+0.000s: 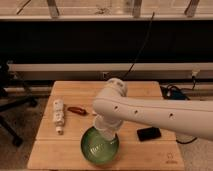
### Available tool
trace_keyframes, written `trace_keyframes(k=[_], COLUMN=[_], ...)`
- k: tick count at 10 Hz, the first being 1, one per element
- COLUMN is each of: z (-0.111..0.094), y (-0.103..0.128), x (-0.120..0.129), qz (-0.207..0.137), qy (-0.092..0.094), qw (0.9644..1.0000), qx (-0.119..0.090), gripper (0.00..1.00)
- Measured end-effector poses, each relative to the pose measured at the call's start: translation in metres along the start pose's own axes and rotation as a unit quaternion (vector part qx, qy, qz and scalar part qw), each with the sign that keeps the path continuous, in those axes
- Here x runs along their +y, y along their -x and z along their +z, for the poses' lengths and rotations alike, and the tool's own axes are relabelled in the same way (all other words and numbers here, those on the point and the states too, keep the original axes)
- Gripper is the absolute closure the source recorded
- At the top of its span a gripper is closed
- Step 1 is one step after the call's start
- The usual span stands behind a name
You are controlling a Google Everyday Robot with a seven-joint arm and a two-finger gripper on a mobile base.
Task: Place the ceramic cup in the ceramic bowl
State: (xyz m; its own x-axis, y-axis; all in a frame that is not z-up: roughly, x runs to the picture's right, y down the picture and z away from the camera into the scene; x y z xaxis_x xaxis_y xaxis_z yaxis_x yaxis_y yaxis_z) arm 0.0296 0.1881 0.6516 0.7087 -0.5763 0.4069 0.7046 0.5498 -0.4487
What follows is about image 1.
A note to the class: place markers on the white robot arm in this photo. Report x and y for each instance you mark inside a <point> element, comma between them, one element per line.
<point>113,107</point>

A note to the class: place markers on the green ceramic bowl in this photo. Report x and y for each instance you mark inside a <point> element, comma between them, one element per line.
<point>96,149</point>

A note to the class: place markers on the wooden table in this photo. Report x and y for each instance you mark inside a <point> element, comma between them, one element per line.
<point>52,151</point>

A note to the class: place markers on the white plastic bottle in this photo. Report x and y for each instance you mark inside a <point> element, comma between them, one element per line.
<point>58,115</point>

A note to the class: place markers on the black smartphone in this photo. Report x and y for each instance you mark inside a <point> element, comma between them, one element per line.
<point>148,133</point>

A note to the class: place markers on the blue device on floor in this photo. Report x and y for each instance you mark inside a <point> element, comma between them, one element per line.
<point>172,92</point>

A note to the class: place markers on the red handled tool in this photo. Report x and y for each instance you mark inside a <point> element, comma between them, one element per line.
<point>77,110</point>

